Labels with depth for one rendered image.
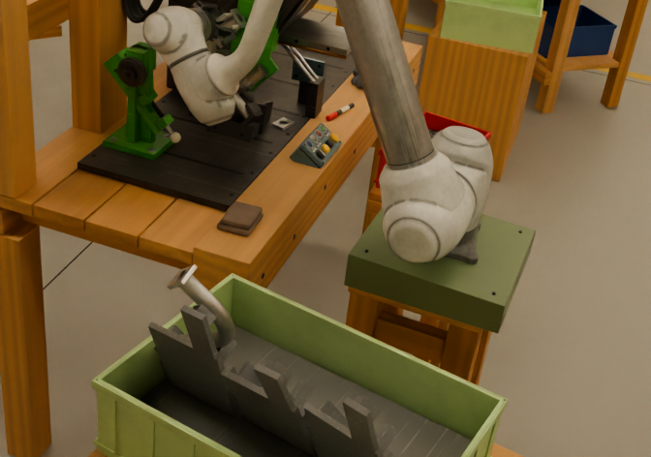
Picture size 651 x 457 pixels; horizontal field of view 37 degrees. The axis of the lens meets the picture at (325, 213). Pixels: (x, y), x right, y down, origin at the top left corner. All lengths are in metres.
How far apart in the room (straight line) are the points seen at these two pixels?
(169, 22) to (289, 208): 0.53
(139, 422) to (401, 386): 0.51
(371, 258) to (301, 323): 0.28
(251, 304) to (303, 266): 1.74
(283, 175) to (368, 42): 0.70
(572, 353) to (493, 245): 1.34
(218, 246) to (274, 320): 0.29
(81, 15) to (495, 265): 1.20
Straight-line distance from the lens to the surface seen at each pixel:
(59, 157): 2.58
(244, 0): 2.65
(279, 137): 2.68
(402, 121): 1.92
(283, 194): 2.41
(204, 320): 1.60
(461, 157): 2.10
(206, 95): 2.24
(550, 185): 4.62
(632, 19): 5.41
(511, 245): 2.33
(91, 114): 2.68
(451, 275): 2.16
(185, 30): 2.26
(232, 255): 2.17
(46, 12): 2.51
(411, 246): 1.94
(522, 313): 3.72
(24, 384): 2.77
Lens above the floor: 2.13
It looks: 31 degrees down
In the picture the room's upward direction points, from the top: 7 degrees clockwise
